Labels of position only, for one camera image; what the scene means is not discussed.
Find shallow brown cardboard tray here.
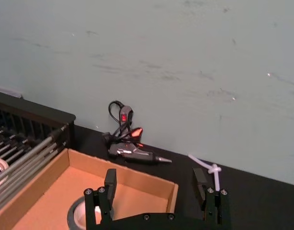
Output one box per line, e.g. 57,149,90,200
0,148,180,230

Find black rack with steel bars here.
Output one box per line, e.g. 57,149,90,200
0,90,77,216

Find white three-armed plastic piece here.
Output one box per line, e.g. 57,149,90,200
188,154,222,192

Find black table cloth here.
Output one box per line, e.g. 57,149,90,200
74,124,294,230

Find black corded tool, red switch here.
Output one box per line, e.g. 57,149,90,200
102,100,173,166

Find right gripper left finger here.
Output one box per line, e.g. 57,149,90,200
84,168,117,226

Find clear plastic case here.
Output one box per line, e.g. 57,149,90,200
0,86,24,99

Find roll of silver tape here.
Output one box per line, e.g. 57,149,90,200
67,196,114,230

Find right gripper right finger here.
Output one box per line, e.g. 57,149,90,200
192,168,229,225

